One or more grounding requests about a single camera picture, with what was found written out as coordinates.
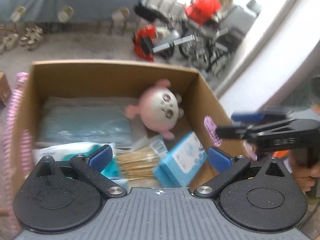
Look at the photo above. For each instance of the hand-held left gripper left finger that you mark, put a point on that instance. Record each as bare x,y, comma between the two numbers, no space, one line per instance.
101,157

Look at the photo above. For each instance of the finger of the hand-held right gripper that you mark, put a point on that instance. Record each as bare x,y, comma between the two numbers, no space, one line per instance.
250,117
232,132

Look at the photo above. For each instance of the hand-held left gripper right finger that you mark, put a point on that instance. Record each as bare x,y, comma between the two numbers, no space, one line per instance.
220,160

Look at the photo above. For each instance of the teal wet wipes packet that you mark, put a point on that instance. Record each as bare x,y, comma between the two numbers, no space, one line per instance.
75,150

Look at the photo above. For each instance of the white blue plastic packet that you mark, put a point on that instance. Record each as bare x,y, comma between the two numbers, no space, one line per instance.
87,125

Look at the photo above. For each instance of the cotton swab packet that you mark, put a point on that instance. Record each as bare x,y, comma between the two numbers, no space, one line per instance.
137,162

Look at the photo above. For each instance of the light blue carton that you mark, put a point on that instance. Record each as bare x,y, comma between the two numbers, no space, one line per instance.
180,160

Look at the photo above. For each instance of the pink plush doll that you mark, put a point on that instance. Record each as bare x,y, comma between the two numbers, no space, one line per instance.
155,110

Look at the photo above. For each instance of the brown cardboard box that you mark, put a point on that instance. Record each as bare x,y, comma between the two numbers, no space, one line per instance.
100,80

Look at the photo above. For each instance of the person's right hand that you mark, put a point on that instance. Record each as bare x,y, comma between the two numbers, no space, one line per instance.
303,180

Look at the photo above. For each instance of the pink checkered tablecloth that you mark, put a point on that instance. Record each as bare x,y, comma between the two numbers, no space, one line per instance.
15,120

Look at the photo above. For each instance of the wooden stool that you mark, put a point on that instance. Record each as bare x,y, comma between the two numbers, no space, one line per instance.
5,90

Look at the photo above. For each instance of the red plastic bag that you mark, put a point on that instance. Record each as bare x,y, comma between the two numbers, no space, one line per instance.
202,7

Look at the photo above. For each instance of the red black appliance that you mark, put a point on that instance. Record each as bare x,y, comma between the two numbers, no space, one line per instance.
143,37

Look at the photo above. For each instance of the black padded seat frame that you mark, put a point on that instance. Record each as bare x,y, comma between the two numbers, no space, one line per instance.
150,12

